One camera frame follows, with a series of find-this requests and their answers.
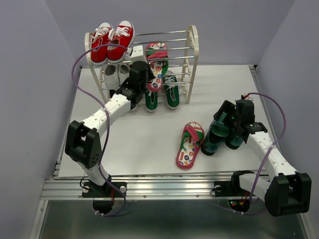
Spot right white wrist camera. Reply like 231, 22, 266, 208
241, 94, 253, 101

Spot green metallic loafer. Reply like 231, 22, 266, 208
225, 126, 245, 150
201, 112, 230, 156

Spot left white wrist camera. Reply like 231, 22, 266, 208
130, 45, 147, 63

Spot aluminium mounting rail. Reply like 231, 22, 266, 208
42, 174, 275, 201

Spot left red canvas sneaker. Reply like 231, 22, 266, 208
90, 22, 113, 67

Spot right red canvas sneaker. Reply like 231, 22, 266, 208
106, 20, 135, 64

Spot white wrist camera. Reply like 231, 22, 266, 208
130, 45, 147, 63
241, 94, 253, 101

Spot white sneaker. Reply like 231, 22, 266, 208
118, 53, 131, 77
104, 65, 120, 90

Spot right white sneaker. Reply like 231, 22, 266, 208
118, 53, 131, 77

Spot red canvas sneaker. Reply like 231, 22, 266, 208
106, 20, 135, 64
90, 22, 113, 67

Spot green canvas sneaker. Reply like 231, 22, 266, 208
145, 90, 158, 112
163, 70, 179, 109

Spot pink kids sandal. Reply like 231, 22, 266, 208
146, 42, 168, 92
175, 121, 204, 170

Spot cream shoe shelf with rods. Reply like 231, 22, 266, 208
84, 24, 199, 112

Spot left white sneaker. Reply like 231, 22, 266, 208
104, 65, 120, 90

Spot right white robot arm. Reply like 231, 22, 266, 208
211, 99, 312, 217

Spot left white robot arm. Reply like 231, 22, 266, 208
65, 61, 154, 196

